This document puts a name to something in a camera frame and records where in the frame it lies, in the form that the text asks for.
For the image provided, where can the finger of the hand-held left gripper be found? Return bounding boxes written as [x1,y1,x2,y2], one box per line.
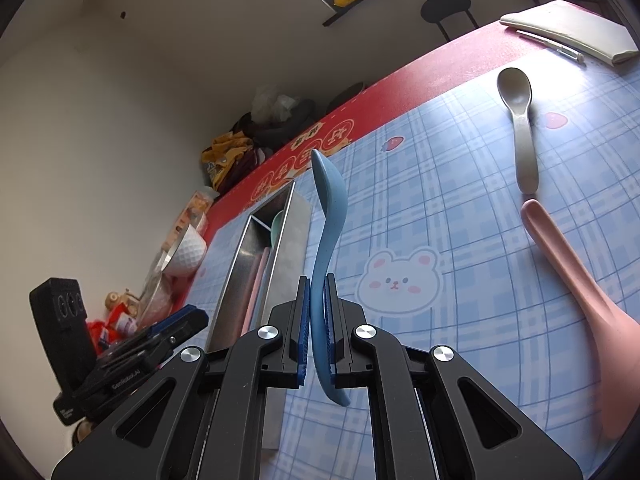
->
[100,332,176,366]
[147,304,209,346]

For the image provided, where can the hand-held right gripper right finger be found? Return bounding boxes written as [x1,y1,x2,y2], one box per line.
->
[325,273,583,480]

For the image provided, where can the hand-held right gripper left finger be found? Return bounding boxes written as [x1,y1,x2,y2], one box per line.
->
[50,275,312,480]

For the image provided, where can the pink chopstick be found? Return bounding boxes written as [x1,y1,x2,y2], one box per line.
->
[243,255,263,333]

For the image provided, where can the metal utensil tray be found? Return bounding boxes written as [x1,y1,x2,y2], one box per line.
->
[206,178,313,453]

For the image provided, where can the green spoon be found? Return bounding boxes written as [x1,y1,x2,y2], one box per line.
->
[270,210,287,251]

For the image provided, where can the blue spoon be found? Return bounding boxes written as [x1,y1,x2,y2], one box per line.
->
[310,148,353,407]

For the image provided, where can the plastic-covered bowl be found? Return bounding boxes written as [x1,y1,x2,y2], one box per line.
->
[135,250,176,331]

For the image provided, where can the red plastic packets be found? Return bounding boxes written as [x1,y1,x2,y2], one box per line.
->
[85,290,141,356]

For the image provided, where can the white textured bowl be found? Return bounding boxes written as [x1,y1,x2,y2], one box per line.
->
[162,225,208,278]

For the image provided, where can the orange tissue packet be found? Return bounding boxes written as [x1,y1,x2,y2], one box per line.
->
[167,190,215,251]

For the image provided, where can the yellow garment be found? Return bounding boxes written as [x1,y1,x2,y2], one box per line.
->
[201,132,253,191]

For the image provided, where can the dark red garment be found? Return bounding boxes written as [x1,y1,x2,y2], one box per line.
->
[220,147,273,193]

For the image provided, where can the blue plaid table mat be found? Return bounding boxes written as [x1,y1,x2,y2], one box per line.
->
[190,42,640,480]

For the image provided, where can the clear plastic bag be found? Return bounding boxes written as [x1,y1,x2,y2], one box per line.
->
[250,85,296,123]

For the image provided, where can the red printed tablecloth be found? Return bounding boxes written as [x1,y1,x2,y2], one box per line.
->
[200,2,640,261]

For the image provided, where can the pink spoon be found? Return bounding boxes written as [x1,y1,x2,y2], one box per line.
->
[520,199,640,443]

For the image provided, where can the grey spoon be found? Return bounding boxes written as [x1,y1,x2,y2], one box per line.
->
[496,67,541,195]

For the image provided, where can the black round stool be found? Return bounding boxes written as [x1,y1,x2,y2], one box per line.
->
[420,0,482,41]

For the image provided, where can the white pen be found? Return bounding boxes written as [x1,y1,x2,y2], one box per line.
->
[515,29,586,63]

